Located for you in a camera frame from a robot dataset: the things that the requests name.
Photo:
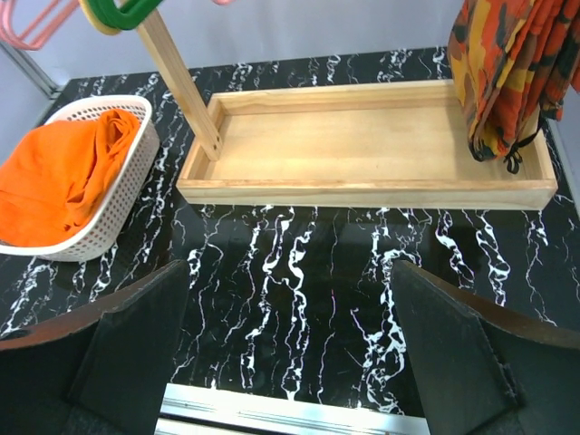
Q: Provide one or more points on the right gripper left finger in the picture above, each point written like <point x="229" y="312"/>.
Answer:
<point x="101" y="368"/>

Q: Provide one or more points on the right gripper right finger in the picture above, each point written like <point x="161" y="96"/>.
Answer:
<point x="481" y="368"/>

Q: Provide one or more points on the camouflage orange trousers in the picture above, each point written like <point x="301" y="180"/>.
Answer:
<point x="512" y="62"/>

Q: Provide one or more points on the green plastic hanger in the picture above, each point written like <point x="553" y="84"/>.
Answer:
<point x="123" y="17"/>

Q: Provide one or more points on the yellow plastic hanger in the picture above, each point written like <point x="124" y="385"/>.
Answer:
<point x="95" y="22"/>

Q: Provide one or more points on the white perforated plastic basket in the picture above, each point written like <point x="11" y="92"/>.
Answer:
<point x="101" y="232"/>

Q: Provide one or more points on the black marble pattern mat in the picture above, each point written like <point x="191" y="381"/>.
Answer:
<point x="296" y="303"/>

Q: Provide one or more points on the wooden clothes rack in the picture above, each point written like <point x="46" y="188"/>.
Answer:
<point x="391" y="144"/>

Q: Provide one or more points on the pink hangers bundle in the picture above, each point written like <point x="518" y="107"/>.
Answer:
<point x="27" y="26"/>

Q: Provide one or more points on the aluminium frame rail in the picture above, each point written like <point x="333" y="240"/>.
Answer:
<point x="291" y="417"/>

